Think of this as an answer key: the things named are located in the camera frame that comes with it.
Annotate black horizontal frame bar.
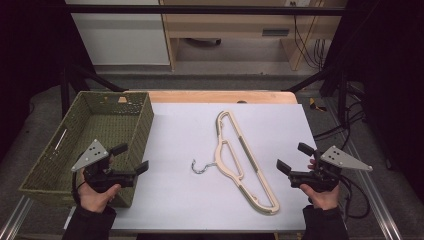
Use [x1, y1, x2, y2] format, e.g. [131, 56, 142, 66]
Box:
[64, 4, 348, 16]

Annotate person's left hand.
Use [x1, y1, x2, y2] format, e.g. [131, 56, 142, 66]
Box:
[78, 173, 122, 214]

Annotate black floor cables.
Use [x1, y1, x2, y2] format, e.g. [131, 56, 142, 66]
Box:
[312, 81, 368, 151]

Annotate right hand-held gripper cable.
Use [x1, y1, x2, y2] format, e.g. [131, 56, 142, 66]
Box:
[339, 174, 372, 220]

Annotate yellow and black tool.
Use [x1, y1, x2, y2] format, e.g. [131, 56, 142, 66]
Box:
[308, 97, 328, 113]

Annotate left hand-held gripper cable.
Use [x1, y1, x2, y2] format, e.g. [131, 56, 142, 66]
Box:
[71, 169, 83, 205]

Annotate person's right hand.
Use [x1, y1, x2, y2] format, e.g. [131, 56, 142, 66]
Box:
[299, 183, 341, 211]

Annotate white table mat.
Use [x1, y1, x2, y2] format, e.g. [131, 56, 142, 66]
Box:
[64, 102, 348, 233]

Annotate hand-held gripper cable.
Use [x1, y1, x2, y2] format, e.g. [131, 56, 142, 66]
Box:
[71, 169, 83, 205]
[339, 174, 372, 220]

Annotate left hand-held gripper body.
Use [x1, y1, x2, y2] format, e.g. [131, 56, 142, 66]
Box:
[70, 139, 138, 194]

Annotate white cabinet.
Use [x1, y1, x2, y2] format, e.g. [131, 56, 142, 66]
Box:
[64, 0, 172, 67]

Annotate black metal frame stand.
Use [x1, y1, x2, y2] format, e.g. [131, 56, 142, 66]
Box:
[284, 64, 349, 126]
[59, 64, 126, 118]

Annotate black hanging cables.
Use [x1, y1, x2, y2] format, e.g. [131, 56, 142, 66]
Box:
[289, 1, 331, 71]

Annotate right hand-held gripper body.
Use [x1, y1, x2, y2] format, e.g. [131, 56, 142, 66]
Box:
[288, 145, 374, 194]

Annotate black chair base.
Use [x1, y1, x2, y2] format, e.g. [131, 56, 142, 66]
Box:
[184, 37, 222, 47]

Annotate silver metal rail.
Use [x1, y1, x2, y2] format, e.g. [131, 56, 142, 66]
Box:
[0, 195, 34, 240]
[324, 98, 404, 240]

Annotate green woven basket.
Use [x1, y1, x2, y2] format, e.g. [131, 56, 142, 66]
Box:
[19, 90, 155, 208]

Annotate light wooden desk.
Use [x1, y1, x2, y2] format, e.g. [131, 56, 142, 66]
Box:
[159, 0, 348, 72]

